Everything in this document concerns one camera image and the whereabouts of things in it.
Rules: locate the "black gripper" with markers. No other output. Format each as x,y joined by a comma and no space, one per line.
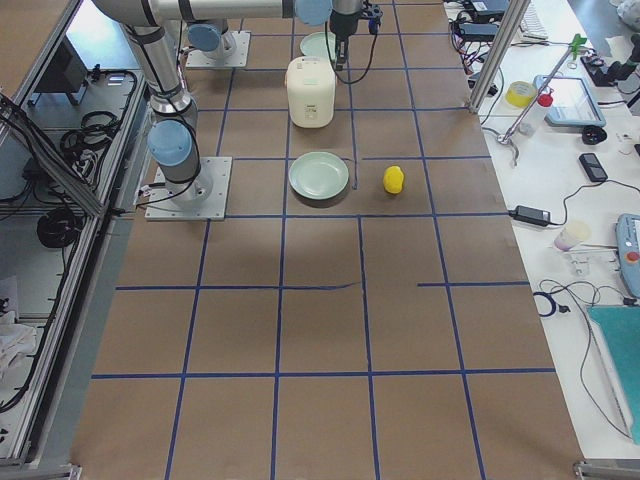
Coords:
343,25

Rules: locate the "white rice cooker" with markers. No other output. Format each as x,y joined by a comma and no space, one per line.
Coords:
310,83

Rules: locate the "green plate left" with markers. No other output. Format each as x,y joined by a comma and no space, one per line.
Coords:
318,44

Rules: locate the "green plate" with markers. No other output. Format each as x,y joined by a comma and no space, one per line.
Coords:
318,176
318,44

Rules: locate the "green plate right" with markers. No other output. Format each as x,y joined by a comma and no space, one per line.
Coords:
318,176

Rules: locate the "yellow potato toy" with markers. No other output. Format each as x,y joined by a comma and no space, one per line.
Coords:
393,180

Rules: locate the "yellow tape roll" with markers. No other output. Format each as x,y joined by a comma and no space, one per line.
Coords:
520,94

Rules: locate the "blue teach pendant tablet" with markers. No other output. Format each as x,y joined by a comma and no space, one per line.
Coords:
573,104

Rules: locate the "black power adapter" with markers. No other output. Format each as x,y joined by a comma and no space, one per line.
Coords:
530,215

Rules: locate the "black phone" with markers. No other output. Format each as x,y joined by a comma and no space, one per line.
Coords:
592,167

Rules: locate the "white plastic cup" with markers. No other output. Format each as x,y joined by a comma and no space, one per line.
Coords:
573,233

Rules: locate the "grey teach pendant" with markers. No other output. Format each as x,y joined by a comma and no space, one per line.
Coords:
627,238

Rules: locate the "teal cutting mat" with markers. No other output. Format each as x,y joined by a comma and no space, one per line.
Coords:
620,328

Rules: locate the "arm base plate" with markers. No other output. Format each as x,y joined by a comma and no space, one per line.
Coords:
197,60
204,199

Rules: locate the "aluminium frame post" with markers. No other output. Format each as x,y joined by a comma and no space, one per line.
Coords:
502,41

